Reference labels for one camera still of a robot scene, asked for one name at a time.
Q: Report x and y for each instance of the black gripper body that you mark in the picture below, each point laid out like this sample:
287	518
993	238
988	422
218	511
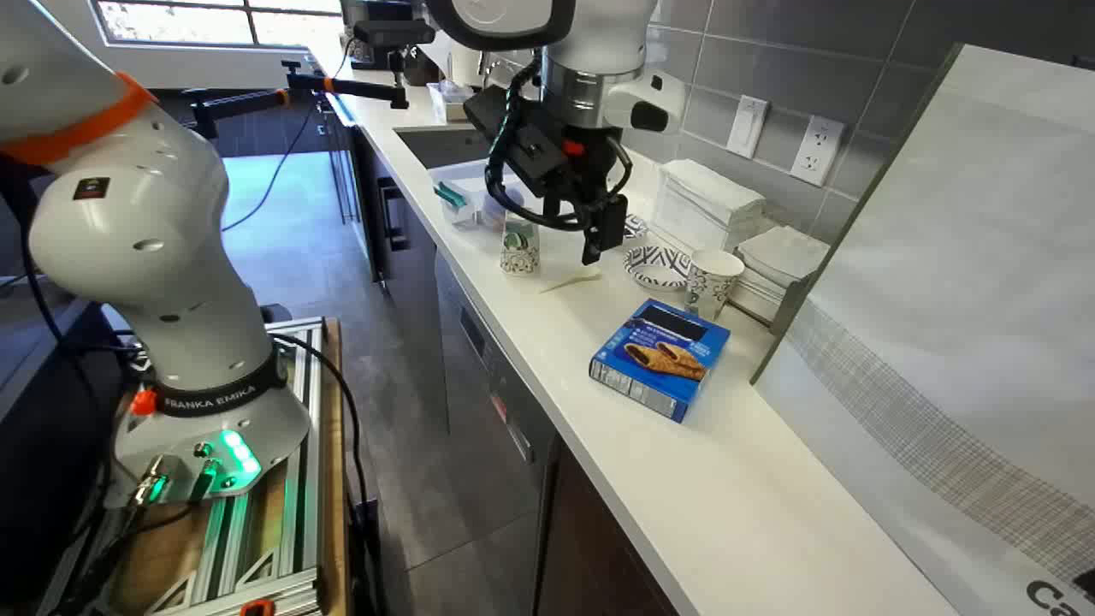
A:
568	159

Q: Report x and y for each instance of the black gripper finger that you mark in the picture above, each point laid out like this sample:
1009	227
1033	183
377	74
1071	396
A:
592	239
618	220

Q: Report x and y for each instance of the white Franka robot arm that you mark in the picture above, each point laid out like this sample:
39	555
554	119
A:
137	227

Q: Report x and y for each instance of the paper cup with green print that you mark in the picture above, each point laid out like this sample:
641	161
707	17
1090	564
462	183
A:
521	245

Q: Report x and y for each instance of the white napkin dispenser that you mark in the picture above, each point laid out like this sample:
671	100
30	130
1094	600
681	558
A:
707	199

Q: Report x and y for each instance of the clear plastic bin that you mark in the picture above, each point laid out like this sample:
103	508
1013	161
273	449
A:
462	177

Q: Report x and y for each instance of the white cup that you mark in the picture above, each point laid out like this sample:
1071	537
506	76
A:
715	283

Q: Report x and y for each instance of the steel sink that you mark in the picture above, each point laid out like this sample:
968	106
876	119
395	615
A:
447	146

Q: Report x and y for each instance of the blue cardboard box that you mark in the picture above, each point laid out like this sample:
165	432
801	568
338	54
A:
660	359

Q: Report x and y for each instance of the dark lower cabinet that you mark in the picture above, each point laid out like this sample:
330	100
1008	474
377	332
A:
513	490

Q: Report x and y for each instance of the wooden plank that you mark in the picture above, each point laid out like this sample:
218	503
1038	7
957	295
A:
332	480

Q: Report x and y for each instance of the large green white paper bag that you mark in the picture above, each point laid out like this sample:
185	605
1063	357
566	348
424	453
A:
968	286

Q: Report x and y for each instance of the window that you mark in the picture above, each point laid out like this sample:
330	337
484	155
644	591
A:
205	23

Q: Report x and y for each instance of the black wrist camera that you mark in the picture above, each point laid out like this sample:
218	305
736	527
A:
501	124

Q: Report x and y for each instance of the white wall outlet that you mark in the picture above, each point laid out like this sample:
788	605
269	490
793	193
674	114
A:
746	124
815	149

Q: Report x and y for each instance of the black camera device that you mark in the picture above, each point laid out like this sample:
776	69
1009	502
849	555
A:
388	27

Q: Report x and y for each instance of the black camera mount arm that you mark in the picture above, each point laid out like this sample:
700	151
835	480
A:
354	85

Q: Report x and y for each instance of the aluminium frame stand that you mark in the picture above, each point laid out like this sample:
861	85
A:
291	524

